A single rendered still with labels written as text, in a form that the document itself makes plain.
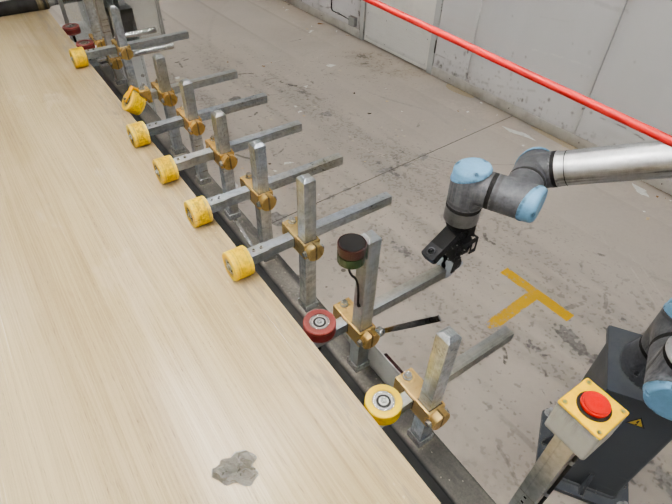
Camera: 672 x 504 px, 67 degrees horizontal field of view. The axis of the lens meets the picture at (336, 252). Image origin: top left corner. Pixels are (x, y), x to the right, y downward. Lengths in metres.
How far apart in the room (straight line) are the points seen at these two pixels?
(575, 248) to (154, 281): 2.31
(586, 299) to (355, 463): 1.96
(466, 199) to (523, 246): 1.72
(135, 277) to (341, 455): 0.70
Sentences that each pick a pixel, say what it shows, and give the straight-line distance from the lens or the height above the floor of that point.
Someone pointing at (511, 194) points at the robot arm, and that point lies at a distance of 1.23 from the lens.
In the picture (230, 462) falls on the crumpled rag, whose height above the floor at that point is 0.92.
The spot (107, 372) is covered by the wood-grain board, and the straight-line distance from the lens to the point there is 1.23.
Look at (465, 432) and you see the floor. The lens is 2.16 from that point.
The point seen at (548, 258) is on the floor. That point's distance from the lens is 2.94.
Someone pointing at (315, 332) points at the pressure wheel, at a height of 0.91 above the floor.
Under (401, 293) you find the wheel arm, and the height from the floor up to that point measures 0.86.
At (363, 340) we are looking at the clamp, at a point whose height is 0.86.
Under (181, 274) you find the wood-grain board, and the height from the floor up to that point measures 0.90.
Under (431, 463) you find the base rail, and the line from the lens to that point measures 1.29.
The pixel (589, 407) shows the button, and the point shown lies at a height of 1.23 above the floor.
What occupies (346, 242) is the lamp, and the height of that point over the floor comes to 1.17.
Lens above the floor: 1.86
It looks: 43 degrees down
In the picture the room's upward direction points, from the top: 2 degrees clockwise
